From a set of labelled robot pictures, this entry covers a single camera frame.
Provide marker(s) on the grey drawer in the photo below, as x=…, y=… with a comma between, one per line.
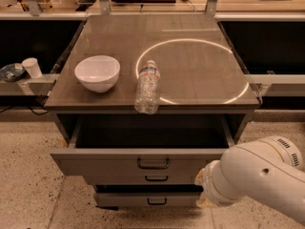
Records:
x=146, y=195
x=117, y=145
x=140, y=180

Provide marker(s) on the grey middle drawer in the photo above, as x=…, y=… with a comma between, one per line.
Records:
x=140, y=180

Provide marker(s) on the clear plastic water bottle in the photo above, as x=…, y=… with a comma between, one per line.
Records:
x=147, y=90

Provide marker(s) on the grey drawer cabinet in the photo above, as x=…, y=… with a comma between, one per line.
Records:
x=199, y=72

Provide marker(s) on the grey bottom drawer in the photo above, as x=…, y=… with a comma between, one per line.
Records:
x=146, y=195

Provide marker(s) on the grey top drawer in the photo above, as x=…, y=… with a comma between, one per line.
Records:
x=117, y=145

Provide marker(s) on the black top drawer handle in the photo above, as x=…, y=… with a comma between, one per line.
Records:
x=158, y=164

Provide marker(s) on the white paper cup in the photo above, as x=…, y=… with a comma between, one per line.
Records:
x=32, y=67

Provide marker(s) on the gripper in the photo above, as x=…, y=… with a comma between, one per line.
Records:
x=209, y=182

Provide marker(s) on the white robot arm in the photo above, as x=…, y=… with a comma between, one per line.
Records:
x=267, y=170

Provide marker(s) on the white ceramic bowl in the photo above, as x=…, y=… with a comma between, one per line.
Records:
x=98, y=73

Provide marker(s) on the dark blue plate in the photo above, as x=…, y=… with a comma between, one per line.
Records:
x=12, y=72

